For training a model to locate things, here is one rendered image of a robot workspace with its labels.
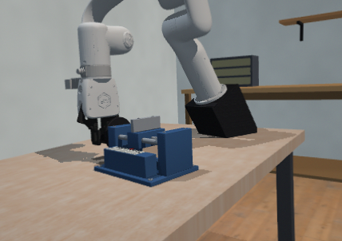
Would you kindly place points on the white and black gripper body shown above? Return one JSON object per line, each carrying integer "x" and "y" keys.
{"x": 99, "y": 98}

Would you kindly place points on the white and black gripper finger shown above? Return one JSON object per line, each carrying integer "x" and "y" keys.
{"x": 93, "y": 126}
{"x": 104, "y": 122}

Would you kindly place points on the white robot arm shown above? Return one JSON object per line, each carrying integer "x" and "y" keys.
{"x": 97, "y": 42}

